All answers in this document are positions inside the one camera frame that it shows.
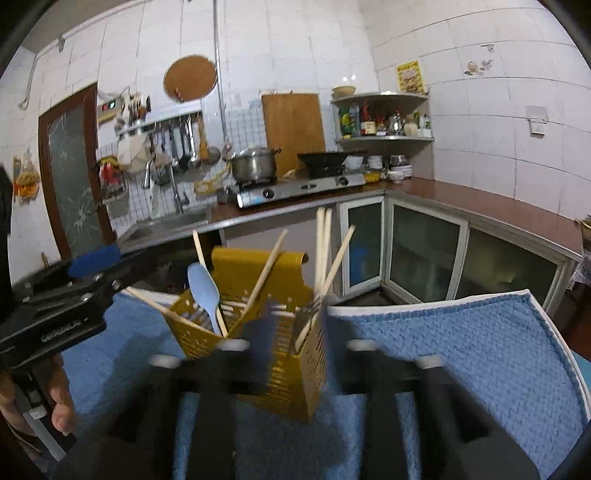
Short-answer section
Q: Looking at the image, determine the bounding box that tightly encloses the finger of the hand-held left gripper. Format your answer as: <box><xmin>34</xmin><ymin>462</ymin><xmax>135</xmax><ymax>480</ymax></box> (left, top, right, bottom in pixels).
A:
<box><xmin>14</xmin><ymin>244</ymin><xmax>160</xmax><ymax>296</ymax></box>
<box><xmin>18</xmin><ymin>277</ymin><xmax>137</xmax><ymax>326</ymax></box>

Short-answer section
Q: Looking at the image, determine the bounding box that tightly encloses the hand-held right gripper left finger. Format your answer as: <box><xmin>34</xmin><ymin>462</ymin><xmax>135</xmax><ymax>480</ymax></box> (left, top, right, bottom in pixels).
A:
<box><xmin>106</xmin><ymin>300</ymin><xmax>287</xmax><ymax>480</ymax></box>

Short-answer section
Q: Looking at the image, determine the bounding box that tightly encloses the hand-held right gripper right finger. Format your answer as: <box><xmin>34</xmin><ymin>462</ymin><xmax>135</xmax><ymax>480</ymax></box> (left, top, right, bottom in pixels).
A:
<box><xmin>318</xmin><ymin>302</ymin><xmax>541</xmax><ymax>480</ymax></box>

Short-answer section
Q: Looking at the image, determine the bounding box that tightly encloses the wooden chopstick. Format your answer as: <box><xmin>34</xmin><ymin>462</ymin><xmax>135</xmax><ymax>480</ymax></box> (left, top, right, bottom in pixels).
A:
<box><xmin>294</xmin><ymin>224</ymin><xmax>356</xmax><ymax>355</ymax></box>
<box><xmin>238</xmin><ymin>228</ymin><xmax>290</xmax><ymax>320</ymax></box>
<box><xmin>124</xmin><ymin>286</ymin><xmax>222</xmax><ymax>337</ymax></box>
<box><xmin>192</xmin><ymin>230</ymin><xmax>229</xmax><ymax>339</ymax></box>
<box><xmin>323</xmin><ymin>209</ymin><xmax>334</xmax><ymax>296</ymax></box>
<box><xmin>315</xmin><ymin>208</ymin><xmax>326</xmax><ymax>297</ymax></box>

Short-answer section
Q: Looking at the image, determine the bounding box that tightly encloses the yellow plastic utensil holder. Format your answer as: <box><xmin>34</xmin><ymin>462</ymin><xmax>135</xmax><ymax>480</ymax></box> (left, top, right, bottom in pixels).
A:
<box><xmin>165</xmin><ymin>247</ymin><xmax>329</xmax><ymax>424</ymax></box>

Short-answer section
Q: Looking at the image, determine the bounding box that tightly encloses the light blue plastic spoon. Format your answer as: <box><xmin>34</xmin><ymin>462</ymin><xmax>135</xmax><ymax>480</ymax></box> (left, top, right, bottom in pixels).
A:
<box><xmin>187</xmin><ymin>262</ymin><xmax>223</xmax><ymax>336</ymax></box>

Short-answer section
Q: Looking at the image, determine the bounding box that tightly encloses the person's left hand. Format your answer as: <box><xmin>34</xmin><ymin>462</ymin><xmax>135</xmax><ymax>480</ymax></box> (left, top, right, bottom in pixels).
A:
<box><xmin>0</xmin><ymin>356</ymin><xmax>78</xmax><ymax>437</ymax></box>

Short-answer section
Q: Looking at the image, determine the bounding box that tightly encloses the brown framed glass door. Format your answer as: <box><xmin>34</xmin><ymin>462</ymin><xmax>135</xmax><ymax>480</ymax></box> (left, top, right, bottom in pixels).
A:
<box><xmin>38</xmin><ymin>83</ymin><xmax>117</xmax><ymax>261</ymax></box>

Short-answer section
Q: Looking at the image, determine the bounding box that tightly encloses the steel sink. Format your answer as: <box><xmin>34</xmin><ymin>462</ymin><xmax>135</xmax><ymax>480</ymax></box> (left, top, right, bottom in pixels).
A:
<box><xmin>117</xmin><ymin>208</ymin><xmax>213</xmax><ymax>252</ymax></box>

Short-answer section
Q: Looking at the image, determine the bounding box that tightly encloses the metal faucet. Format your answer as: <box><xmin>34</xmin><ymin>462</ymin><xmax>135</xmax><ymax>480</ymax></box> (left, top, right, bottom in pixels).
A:
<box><xmin>141</xmin><ymin>159</ymin><xmax>190</xmax><ymax>216</ymax></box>

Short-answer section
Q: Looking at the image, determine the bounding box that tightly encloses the hanging bag of orange goods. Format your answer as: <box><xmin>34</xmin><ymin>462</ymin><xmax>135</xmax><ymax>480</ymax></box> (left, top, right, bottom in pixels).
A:
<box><xmin>13</xmin><ymin>152</ymin><xmax>42</xmax><ymax>204</ymax></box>

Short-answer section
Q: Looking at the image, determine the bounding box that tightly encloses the white plastic bag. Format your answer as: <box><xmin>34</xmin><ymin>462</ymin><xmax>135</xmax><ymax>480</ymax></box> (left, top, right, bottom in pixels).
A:
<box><xmin>117</xmin><ymin>136</ymin><xmax>153</xmax><ymax>174</ymax></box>

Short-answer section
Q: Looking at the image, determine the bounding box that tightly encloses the kitchen counter cabinet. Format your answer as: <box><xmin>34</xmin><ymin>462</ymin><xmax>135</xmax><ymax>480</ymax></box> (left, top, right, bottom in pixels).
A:
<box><xmin>117</xmin><ymin>178</ymin><xmax>585</xmax><ymax>319</ymax></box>

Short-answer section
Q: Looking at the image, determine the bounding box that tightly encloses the black ladle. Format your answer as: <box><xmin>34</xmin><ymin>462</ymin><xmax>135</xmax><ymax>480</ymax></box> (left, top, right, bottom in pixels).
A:
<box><xmin>178</xmin><ymin>115</ymin><xmax>191</xmax><ymax>169</ymax></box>

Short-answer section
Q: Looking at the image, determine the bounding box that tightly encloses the blue towel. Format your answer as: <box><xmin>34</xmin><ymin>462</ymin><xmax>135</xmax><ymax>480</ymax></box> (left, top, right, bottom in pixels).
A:
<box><xmin>60</xmin><ymin>288</ymin><xmax>589</xmax><ymax>480</ymax></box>

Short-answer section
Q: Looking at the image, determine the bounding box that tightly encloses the steel gas stove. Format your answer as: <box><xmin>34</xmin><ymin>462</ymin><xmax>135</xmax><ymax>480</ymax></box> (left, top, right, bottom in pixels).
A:
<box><xmin>236</xmin><ymin>173</ymin><xmax>366</xmax><ymax>208</ymax></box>

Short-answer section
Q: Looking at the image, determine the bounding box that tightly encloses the cup of chopsticks and knife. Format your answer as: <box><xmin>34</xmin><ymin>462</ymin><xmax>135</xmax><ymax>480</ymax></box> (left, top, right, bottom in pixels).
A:
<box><xmin>127</xmin><ymin>92</ymin><xmax>152</xmax><ymax>125</ymax></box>

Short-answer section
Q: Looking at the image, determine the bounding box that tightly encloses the steel pot with lid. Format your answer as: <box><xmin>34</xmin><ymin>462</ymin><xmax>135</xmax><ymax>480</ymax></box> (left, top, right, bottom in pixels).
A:
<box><xmin>229</xmin><ymin>147</ymin><xmax>282</xmax><ymax>182</ymax></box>

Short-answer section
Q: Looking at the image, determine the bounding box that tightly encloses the black wok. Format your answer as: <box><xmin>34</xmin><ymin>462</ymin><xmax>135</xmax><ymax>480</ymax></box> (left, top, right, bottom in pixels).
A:
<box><xmin>297</xmin><ymin>150</ymin><xmax>348</xmax><ymax>177</ymax></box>

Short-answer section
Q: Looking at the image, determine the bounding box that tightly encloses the stack of small bowls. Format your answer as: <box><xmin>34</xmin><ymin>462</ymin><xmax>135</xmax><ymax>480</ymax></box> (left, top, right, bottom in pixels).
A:
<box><xmin>388</xmin><ymin>154</ymin><xmax>413</xmax><ymax>182</ymax></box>

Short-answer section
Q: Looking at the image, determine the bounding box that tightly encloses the wooden cutting board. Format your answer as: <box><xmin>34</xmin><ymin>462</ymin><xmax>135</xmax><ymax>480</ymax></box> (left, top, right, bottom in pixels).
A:
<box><xmin>261</xmin><ymin>92</ymin><xmax>327</xmax><ymax>176</ymax></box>

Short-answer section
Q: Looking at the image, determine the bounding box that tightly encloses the round wooden board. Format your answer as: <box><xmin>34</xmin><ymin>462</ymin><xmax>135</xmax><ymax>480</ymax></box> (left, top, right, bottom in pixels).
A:
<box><xmin>163</xmin><ymin>54</ymin><xmax>219</xmax><ymax>103</ymax></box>

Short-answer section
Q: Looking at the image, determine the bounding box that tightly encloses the grey corner shelf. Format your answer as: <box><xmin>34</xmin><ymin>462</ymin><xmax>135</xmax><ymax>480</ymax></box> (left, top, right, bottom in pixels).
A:
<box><xmin>330</xmin><ymin>92</ymin><xmax>435</xmax><ymax>143</ymax></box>

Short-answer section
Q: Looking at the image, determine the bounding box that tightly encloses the wire basket with sponges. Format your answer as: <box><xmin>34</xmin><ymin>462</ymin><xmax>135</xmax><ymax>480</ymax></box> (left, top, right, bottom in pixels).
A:
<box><xmin>97</xmin><ymin>157</ymin><xmax>130</xmax><ymax>204</ymax></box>

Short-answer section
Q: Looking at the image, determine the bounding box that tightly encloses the yellow hose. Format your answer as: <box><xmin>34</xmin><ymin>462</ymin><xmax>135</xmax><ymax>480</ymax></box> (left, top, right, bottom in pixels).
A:
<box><xmin>194</xmin><ymin>161</ymin><xmax>232</xmax><ymax>195</ymax></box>

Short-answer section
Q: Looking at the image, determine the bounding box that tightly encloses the white electric switch box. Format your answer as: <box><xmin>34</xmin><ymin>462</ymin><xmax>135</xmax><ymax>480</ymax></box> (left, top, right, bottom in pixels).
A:
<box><xmin>98</xmin><ymin>97</ymin><xmax>125</xmax><ymax>123</ymax></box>

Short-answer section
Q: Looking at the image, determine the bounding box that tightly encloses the metal wall rack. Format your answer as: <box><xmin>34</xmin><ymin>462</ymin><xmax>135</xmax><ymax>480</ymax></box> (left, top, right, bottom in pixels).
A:
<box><xmin>115</xmin><ymin>109</ymin><xmax>204</xmax><ymax>137</ymax></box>

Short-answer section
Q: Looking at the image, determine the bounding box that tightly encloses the wooden handled skimmer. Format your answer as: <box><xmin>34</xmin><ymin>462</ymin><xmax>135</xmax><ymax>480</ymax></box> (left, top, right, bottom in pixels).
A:
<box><xmin>198</xmin><ymin>113</ymin><xmax>221</xmax><ymax>165</ymax></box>

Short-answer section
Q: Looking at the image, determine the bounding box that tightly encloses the thin wall pipe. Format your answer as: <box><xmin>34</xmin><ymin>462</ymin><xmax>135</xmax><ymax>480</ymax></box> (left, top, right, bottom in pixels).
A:
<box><xmin>18</xmin><ymin>39</ymin><xmax>65</xmax><ymax>110</ymax></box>

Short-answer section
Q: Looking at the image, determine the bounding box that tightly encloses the metal wall pipe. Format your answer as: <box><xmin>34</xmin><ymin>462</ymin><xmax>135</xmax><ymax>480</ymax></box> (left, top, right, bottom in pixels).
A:
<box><xmin>212</xmin><ymin>0</ymin><xmax>232</xmax><ymax>149</ymax></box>

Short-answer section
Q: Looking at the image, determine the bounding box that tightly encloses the yellow wall poster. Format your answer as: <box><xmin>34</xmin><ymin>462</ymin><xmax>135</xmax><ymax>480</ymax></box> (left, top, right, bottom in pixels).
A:
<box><xmin>396</xmin><ymin>60</ymin><xmax>424</xmax><ymax>93</ymax></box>

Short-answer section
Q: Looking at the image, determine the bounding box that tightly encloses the white wall socket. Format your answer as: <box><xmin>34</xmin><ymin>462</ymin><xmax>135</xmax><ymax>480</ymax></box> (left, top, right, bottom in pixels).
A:
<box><xmin>527</xmin><ymin>105</ymin><xmax>548</xmax><ymax>136</ymax></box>

